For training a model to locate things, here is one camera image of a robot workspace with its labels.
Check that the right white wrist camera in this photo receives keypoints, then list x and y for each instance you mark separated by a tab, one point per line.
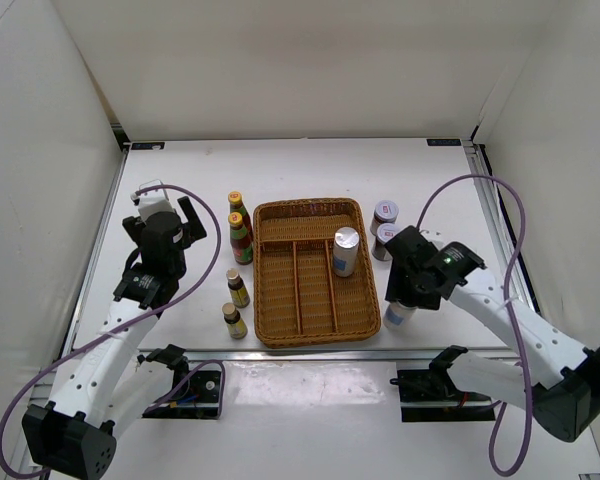
431	235

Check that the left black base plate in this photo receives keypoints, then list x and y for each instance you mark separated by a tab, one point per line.
198	399

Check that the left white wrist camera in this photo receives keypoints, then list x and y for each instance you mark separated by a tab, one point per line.
152	202

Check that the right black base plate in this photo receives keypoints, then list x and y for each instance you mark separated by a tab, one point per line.
421	401

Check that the brown wicker divided basket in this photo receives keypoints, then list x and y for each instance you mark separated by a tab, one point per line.
299	300

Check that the white shaker silver lid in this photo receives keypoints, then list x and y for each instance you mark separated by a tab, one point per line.
345	249
397	315

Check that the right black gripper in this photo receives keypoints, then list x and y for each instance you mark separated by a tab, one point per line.
396	289

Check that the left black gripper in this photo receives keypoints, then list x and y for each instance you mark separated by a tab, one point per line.
192	230

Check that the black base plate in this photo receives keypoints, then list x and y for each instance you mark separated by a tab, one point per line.
421	401
198	399

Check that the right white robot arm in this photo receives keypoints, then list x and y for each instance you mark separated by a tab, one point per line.
558	377

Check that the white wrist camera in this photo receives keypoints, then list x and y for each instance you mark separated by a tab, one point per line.
431	235
152	202

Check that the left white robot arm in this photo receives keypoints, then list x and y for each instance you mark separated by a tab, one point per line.
76	431

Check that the dark jar white lid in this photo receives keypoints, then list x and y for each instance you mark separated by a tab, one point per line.
385	211
384	233

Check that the red sauce bottle yellow cap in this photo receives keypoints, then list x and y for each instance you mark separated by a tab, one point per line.
236	204

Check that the small yellow bottle beige cap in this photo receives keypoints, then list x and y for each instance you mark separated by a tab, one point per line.
237	288

